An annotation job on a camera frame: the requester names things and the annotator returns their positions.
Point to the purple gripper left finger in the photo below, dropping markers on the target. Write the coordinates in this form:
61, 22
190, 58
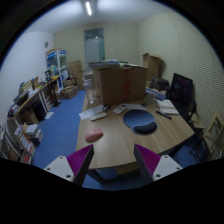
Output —
74, 167

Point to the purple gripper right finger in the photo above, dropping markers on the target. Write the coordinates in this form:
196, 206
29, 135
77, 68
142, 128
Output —
152, 166

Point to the pink computer mouse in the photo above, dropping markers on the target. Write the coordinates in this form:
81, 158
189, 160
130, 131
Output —
93, 134

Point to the blue round mouse pad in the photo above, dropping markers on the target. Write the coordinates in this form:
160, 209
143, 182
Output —
140, 122

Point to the black computer monitor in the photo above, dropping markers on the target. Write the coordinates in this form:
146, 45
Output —
181, 90

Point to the wooden chair right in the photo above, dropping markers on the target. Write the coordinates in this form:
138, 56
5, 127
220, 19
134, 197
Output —
205, 143

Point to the black pen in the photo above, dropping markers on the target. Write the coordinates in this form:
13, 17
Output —
164, 115

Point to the wooden table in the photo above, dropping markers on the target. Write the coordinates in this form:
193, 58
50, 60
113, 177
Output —
115, 148

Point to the white paper sheet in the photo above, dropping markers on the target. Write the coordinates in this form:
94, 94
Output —
93, 111

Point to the white remote control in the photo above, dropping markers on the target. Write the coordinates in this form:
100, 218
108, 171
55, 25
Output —
98, 116

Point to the white notebook on table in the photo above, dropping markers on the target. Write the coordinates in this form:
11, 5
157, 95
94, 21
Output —
167, 107

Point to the white air conditioner remote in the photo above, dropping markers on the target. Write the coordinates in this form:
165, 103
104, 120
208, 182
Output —
118, 110

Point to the wooden side desk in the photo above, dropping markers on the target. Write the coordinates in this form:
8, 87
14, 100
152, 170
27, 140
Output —
38, 93

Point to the clear water bottle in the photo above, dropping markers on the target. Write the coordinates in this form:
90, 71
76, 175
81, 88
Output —
89, 89

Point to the large cardboard box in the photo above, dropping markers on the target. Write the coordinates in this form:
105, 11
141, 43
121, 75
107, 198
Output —
120, 85

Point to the stacked cardboard boxes back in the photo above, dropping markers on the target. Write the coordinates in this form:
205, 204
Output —
75, 70

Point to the glass display fridge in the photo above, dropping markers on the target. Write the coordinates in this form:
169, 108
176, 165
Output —
56, 61

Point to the tall cardboard box right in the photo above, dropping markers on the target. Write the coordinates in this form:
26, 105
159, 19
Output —
152, 64

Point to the paper stack on box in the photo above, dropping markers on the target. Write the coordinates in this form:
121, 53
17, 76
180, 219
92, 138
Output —
105, 64

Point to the white door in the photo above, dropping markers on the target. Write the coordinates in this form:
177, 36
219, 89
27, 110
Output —
94, 45

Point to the ceiling light tube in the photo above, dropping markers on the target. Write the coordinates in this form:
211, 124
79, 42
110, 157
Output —
88, 7

